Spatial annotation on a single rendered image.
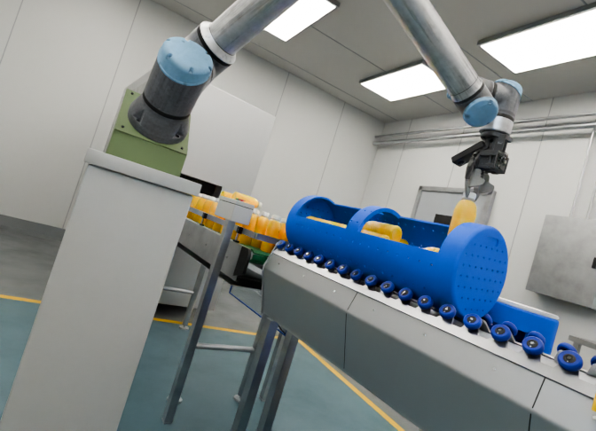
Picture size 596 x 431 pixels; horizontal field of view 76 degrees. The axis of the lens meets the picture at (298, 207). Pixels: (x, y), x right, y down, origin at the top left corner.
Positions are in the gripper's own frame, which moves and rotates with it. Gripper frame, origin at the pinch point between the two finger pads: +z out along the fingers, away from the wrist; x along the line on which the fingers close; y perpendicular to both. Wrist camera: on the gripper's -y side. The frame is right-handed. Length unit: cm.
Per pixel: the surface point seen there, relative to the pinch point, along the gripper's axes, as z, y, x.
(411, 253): 23.2, -4.2, -13.6
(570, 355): 35, 40, -10
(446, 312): 36.2, 10.3, -10.8
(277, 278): 51, -70, -13
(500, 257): 16.4, 10.9, 7.6
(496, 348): 39.5, 25.2, -10.8
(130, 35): -149, -502, -58
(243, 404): 109, -72, -8
